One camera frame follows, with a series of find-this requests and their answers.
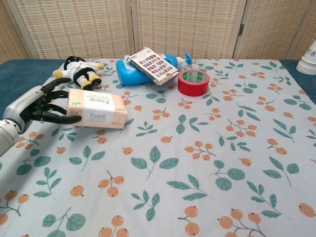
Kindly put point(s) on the red tape roll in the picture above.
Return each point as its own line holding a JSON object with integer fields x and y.
{"x": 190, "y": 89}

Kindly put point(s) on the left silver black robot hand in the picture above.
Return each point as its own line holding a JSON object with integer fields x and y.
{"x": 24, "y": 106}

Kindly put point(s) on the metal screen hinge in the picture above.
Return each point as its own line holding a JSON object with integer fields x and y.
{"x": 241, "y": 30}

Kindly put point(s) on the dark teal table cover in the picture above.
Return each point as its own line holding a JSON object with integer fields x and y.
{"x": 19, "y": 74}

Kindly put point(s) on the black white yellow plush toy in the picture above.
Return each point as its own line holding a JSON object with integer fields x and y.
{"x": 80, "y": 71}

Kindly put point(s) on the blue detergent pump bottle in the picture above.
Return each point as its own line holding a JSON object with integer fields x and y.
{"x": 130, "y": 76}

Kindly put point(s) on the white paper cup stack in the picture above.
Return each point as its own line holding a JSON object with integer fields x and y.
{"x": 308, "y": 64}

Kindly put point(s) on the beige woven folding screen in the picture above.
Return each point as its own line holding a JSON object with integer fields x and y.
{"x": 185, "y": 27}

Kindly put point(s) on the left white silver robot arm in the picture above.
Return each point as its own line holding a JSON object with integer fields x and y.
{"x": 7, "y": 138}

